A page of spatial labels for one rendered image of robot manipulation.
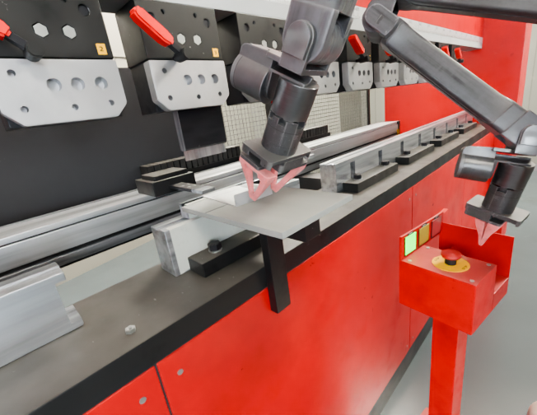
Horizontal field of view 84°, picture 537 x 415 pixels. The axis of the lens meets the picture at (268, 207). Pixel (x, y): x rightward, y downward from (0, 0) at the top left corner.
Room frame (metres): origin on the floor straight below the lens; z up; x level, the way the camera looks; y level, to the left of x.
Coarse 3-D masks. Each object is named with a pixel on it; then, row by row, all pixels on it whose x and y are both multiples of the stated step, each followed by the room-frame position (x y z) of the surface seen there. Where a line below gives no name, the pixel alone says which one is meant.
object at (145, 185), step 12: (168, 168) 0.85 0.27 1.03; (180, 168) 0.81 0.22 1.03; (144, 180) 0.77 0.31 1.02; (156, 180) 0.74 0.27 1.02; (168, 180) 0.75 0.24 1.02; (180, 180) 0.77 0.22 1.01; (192, 180) 0.80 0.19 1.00; (144, 192) 0.77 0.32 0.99; (156, 192) 0.73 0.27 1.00; (168, 192) 0.75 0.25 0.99; (192, 192) 0.67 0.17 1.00; (204, 192) 0.64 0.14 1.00
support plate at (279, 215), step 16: (288, 192) 0.55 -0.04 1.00; (304, 192) 0.53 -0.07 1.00; (320, 192) 0.52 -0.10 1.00; (192, 208) 0.53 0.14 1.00; (208, 208) 0.51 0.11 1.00; (224, 208) 0.50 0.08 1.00; (240, 208) 0.49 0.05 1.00; (256, 208) 0.47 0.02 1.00; (272, 208) 0.46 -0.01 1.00; (288, 208) 0.45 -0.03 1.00; (304, 208) 0.44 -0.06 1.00; (320, 208) 0.43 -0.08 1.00; (336, 208) 0.45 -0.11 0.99; (240, 224) 0.42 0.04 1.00; (256, 224) 0.40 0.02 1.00; (272, 224) 0.39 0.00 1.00; (288, 224) 0.39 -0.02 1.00; (304, 224) 0.39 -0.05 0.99
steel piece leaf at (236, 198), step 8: (232, 192) 0.60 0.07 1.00; (240, 192) 0.59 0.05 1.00; (248, 192) 0.52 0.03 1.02; (264, 192) 0.54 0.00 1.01; (272, 192) 0.55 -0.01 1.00; (216, 200) 0.56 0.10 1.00; (224, 200) 0.55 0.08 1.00; (232, 200) 0.54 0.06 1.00; (240, 200) 0.51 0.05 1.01; (248, 200) 0.52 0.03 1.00
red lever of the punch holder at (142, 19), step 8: (136, 8) 0.49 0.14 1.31; (136, 16) 0.49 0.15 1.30; (144, 16) 0.49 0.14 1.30; (144, 24) 0.49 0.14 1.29; (152, 24) 0.50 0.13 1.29; (160, 24) 0.51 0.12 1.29; (152, 32) 0.50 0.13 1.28; (160, 32) 0.50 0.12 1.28; (168, 32) 0.51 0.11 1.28; (160, 40) 0.51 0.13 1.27; (168, 40) 0.51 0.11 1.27; (176, 48) 0.52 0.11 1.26; (184, 48) 0.53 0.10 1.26; (176, 56) 0.54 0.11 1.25; (184, 56) 0.52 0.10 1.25
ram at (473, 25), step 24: (120, 0) 0.53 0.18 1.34; (168, 0) 0.57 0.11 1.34; (192, 0) 0.60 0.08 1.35; (216, 0) 0.64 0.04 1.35; (240, 0) 0.68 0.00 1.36; (264, 0) 0.72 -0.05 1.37; (360, 0) 1.00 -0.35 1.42; (360, 24) 0.99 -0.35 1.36; (432, 24) 1.42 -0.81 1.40; (456, 24) 1.66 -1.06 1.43; (480, 24) 2.00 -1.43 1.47; (480, 48) 2.03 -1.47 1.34
